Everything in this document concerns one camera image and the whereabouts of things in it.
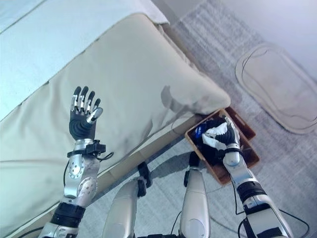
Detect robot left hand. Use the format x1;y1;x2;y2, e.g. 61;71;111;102
69;85;104;141

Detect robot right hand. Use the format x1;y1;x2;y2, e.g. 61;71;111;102
212;116;241;151

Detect white cloth garment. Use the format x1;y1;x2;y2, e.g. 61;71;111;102
201;122;229;152

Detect brown rectangular bucket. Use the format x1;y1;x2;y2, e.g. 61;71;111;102
184;106;261;185

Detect dark blue black clothes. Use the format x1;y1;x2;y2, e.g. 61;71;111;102
192;118;226;166

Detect grey striped carpet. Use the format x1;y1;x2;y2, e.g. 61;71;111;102
81;0;317;238

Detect robot right leg silver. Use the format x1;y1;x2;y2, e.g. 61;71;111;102
178;150;211;238

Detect robot leg silver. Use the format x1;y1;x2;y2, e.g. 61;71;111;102
178;150;211;238
101;161;153;238

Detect beige oval floor mat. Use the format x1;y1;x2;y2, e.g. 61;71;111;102
234;42;317;136

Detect robot left leg silver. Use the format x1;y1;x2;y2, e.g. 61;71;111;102
101;161;153;238

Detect light blue bed sheet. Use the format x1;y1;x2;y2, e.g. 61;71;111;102
0;0;160;122

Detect white towel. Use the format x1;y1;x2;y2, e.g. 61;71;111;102
133;0;170;26

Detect black floor cable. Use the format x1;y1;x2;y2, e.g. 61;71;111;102
210;182;311;238

